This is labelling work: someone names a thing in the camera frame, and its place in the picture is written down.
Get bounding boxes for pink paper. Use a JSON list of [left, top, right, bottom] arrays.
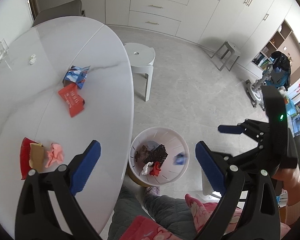
[[45, 143, 64, 168]]

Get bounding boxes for black foam net sleeve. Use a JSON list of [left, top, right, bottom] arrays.
[[143, 144, 168, 165]]

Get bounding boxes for orange red snack packet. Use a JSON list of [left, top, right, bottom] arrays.
[[58, 83, 85, 118]]

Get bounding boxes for blue printed carton box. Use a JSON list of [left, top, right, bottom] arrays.
[[63, 66, 90, 89]]

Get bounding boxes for green white wrapper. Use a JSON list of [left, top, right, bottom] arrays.
[[29, 54, 36, 65]]

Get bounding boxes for blue paper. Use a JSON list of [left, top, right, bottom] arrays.
[[173, 152, 186, 165]]

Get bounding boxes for red paper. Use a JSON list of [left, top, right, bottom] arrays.
[[149, 161, 161, 177]]

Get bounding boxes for blue surgical face mask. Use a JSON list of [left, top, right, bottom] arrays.
[[147, 141, 159, 151]]

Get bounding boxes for white plastic bag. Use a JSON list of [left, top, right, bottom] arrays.
[[141, 162, 154, 176]]

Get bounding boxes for brown foil wrapper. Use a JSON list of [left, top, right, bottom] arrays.
[[134, 145, 150, 163]]

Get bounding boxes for white trash bin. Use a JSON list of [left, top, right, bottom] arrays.
[[128, 127, 190, 187]]

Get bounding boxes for person right hand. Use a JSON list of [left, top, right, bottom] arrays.
[[272, 167, 300, 206]]

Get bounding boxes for black bag on rack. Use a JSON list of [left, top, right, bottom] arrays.
[[271, 51, 291, 90]]

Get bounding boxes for grey padded trouser legs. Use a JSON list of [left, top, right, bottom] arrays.
[[108, 185, 197, 239]]

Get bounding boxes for pink floral jacket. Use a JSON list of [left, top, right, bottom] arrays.
[[118, 193, 291, 240]]

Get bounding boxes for white plastic stool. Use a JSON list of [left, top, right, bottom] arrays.
[[124, 43, 156, 102]]

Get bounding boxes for drawer cabinet unit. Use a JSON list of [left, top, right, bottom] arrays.
[[128, 0, 189, 36]]

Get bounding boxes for grey dining chair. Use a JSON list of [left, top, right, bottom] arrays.
[[32, 0, 82, 27]]

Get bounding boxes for metal frame stool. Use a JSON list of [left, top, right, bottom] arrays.
[[210, 41, 241, 72]]

